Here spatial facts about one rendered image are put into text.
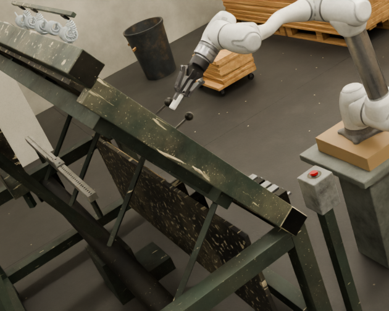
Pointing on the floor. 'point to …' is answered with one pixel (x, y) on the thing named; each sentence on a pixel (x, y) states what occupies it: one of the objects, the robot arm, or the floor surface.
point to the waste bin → (151, 47)
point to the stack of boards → (382, 15)
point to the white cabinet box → (13, 115)
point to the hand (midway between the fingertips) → (176, 101)
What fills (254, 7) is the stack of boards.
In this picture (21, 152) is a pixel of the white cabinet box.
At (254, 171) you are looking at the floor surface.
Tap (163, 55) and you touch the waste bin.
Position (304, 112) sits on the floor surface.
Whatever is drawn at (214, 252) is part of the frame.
